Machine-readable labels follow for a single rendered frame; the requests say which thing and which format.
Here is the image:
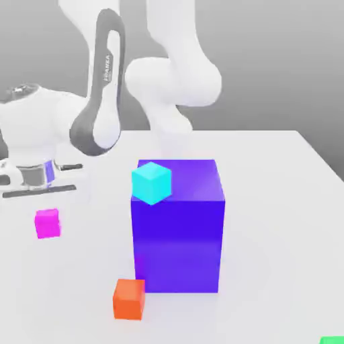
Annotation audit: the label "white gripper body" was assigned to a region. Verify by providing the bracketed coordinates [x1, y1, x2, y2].
[0, 183, 91, 209]

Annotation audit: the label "small magenta cube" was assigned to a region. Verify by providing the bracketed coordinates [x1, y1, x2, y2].
[34, 208, 62, 240]

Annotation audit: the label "small cyan cube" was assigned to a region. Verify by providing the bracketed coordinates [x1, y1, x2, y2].
[131, 161, 173, 206]

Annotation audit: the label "small orange cube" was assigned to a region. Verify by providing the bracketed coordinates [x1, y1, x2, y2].
[112, 278, 146, 321]

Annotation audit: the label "large purple box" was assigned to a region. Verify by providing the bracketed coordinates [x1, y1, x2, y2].
[130, 159, 226, 294]

